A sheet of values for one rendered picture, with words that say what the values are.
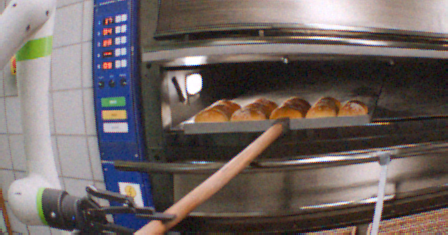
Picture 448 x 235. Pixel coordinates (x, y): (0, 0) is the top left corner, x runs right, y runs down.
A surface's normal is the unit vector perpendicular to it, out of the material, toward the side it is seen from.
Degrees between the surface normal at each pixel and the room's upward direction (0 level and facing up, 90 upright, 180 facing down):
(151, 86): 90
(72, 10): 90
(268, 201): 70
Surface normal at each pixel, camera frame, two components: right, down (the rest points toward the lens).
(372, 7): -0.28, -0.18
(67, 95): -0.27, 0.16
